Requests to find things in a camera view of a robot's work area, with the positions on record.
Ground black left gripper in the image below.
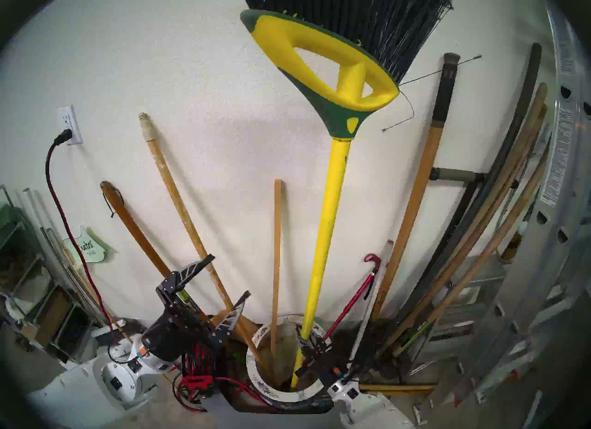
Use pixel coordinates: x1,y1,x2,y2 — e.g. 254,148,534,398
141,254,251,359

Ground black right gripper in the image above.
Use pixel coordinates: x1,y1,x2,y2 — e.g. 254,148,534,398
295,326,356,382

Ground yellow broom black bristles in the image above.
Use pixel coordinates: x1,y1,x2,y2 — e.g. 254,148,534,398
231,0,483,389

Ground white floral ceramic pot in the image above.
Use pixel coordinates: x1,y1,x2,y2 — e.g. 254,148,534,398
246,314,336,405

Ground brown wooden board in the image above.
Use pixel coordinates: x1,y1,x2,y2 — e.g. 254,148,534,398
211,309,259,346

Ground red walking cane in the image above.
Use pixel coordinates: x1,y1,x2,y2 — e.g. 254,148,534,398
323,254,382,341

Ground thin flat wooden stick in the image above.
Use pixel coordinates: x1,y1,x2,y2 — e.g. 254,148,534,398
270,179,283,374

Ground paint-spattered wooden pole threaded tip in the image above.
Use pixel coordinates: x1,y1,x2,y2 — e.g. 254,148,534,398
138,112,273,374

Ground grey flat wooden stake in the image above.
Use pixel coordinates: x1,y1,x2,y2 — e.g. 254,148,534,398
351,240,394,364

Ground mint green name sign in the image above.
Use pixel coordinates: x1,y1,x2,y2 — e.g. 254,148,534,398
63,225,107,264

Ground grey metal rod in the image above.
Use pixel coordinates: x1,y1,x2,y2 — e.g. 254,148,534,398
39,226,111,329

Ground grey metal step stool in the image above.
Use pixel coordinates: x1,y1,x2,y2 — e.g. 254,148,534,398
434,255,508,336

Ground brown bottle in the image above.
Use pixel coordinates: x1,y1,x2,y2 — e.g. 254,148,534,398
501,232,527,263

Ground black tool olive grip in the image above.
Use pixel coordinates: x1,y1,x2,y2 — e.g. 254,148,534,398
406,167,486,304

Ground aluminium ladder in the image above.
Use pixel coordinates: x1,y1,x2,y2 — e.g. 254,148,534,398
455,0,591,403

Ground long bare wooden pole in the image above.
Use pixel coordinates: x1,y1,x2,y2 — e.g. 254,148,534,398
392,104,548,357
432,138,552,315

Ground red black cord reel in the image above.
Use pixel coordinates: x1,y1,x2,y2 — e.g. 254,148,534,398
173,340,231,412

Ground yellow handled garden tool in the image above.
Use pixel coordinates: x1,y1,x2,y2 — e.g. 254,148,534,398
358,382,438,397

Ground dark brown handle green band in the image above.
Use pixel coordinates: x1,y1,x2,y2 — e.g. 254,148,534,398
100,181,213,327

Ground grey wire shelf rack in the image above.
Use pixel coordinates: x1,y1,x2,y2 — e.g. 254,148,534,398
0,184,97,373

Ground wooden handle black grip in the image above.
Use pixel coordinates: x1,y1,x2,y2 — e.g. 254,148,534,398
369,53,461,320

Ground red black power cord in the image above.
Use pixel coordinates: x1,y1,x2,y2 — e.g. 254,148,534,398
45,129,127,343

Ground white wall outlet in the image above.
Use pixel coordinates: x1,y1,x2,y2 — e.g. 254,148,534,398
56,105,83,146

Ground bundle of leaning handles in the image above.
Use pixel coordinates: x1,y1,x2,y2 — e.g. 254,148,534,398
392,82,548,343

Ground bundle of long tool handles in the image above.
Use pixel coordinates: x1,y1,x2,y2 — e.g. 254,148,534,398
392,42,542,329

